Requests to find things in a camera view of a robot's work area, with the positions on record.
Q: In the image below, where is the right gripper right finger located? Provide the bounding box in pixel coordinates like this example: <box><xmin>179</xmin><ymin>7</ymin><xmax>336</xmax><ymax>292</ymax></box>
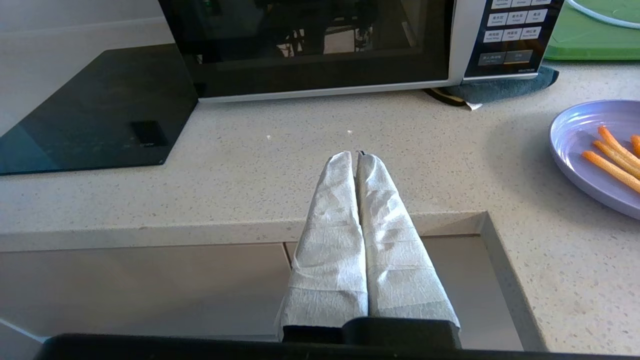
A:
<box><xmin>355</xmin><ymin>152</ymin><xmax>460</xmax><ymax>329</ymax></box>

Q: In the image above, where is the grey cloth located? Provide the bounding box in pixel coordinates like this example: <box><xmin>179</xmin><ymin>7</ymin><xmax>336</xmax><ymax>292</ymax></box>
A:
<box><xmin>424</xmin><ymin>66</ymin><xmax>560</xmax><ymax>111</ymax></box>

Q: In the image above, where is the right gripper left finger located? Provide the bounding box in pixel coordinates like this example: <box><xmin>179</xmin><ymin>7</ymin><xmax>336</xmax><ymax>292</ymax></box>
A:
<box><xmin>274</xmin><ymin>151</ymin><xmax>370</xmax><ymax>330</ymax></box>

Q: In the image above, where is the beige cabinet front panel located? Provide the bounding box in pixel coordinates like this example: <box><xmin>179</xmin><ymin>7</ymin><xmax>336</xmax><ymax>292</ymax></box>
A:
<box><xmin>284</xmin><ymin>235</ymin><xmax>526</xmax><ymax>351</ymax></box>

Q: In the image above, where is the black induction cooktop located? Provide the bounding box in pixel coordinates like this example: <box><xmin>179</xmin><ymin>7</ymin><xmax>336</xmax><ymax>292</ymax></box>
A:
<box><xmin>0</xmin><ymin>43</ymin><xmax>199</xmax><ymax>176</ymax></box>

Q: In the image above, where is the silver microwave oven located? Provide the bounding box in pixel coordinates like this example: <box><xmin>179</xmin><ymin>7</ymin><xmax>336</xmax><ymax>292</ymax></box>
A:
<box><xmin>199</xmin><ymin>0</ymin><xmax>565</xmax><ymax>104</ymax></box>

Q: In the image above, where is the purple plate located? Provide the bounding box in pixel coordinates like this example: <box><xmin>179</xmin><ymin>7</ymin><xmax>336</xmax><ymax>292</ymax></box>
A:
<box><xmin>548</xmin><ymin>99</ymin><xmax>640</xmax><ymax>221</ymax></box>

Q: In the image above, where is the green cutting board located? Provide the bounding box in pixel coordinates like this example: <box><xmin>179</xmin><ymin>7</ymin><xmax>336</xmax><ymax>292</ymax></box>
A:
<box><xmin>544</xmin><ymin>0</ymin><xmax>640</xmax><ymax>62</ymax></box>

